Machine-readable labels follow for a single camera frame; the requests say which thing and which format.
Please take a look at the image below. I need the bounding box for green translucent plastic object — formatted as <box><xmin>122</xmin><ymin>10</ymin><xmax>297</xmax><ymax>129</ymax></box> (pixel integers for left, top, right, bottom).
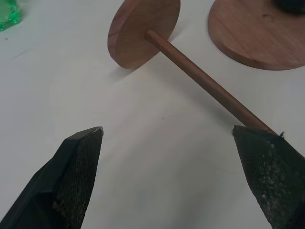
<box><xmin>0</xmin><ymin>0</ymin><xmax>23</xmax><ymax>32</ymax></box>

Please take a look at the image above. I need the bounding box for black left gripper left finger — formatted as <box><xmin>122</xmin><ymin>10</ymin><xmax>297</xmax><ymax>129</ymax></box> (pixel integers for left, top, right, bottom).
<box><xmin>0</xmin><ymin>126</ymin><xmax>104</xmax><ymax>229</ymax></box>

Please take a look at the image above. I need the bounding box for round wooden base plate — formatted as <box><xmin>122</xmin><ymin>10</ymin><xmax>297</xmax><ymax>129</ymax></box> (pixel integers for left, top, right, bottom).
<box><xmin>207</xmin><ymin>0</ymin><xmax>305</xmax><ymax>71</ymax></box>

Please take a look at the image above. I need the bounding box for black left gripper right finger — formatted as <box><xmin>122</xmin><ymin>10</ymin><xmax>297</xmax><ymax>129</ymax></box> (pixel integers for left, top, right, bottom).
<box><xmin>231</xmin><ymin>125</ymin><xmax>305</xmax><ymax>229</ymax></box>

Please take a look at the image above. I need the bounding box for dark rounded object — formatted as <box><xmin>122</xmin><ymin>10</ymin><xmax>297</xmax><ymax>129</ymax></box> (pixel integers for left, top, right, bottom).
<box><xmin>274</xmin><ymin>0</ymin><xmax>305</xmax><ymax>15</ymax></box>

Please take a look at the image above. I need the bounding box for wooden disc with rod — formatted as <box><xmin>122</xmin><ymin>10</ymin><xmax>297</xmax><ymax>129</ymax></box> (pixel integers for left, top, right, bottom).
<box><xmin>107</xmin><ymin>0</ymin><xmax>275</xmax><ymax>134</ymax></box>

